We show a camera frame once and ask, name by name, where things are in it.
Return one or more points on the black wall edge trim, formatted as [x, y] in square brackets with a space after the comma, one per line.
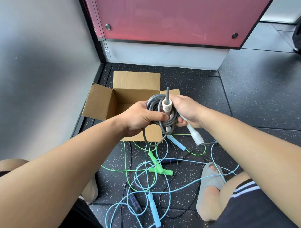
[92, 30]

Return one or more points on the person's left forearm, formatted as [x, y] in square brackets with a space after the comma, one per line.
[65, 169]

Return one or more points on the silver panel bolt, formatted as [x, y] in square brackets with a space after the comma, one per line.
[108, 26]

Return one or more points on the pink glass panel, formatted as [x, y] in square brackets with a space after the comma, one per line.
[178, 21]

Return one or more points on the black gym equipment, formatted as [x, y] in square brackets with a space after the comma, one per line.
[298, 40]

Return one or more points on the person's left hand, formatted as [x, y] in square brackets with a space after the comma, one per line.
[138, 117]

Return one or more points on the brown cardboard box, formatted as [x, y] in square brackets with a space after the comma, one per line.
[103, 103]

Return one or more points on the dark panel bolt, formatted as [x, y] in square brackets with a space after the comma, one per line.
[234, 35]

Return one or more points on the black white-striped shorts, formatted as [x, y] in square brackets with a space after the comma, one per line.
[247, 211]

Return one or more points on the person's right forearm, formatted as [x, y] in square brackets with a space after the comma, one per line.
[258, 159]

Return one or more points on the grey right slipper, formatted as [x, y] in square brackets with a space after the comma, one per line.
[209, 178]

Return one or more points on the person's right hand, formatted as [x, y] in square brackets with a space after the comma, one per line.
[190, 110]

